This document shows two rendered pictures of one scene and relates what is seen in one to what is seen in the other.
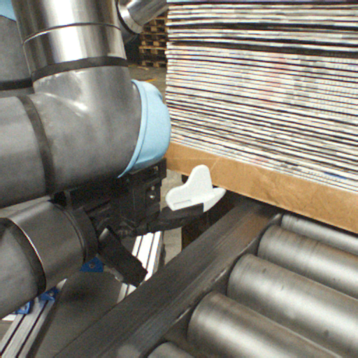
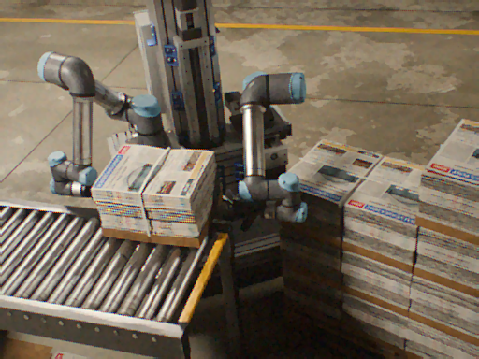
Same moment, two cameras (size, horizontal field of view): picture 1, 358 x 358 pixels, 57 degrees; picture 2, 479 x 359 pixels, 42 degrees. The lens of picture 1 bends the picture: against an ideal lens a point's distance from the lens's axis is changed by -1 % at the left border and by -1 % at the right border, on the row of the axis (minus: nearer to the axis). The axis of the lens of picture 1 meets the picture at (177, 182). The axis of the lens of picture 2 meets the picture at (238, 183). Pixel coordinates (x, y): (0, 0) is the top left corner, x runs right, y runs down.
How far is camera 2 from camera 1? 2.41 m
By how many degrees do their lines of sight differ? 61
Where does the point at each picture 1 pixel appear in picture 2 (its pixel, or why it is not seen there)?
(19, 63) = (143, 128)
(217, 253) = (94, 213)
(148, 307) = (74, 209)
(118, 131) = (75, 177)
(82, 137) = (70, 174)
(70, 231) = (79, 188)
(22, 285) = (68, 192)
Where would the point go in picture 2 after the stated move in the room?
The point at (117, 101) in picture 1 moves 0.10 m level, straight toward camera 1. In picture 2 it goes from (77, 171) to (51, 180)
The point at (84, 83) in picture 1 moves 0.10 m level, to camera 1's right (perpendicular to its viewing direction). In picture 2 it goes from (73, 166) to (77, 179)
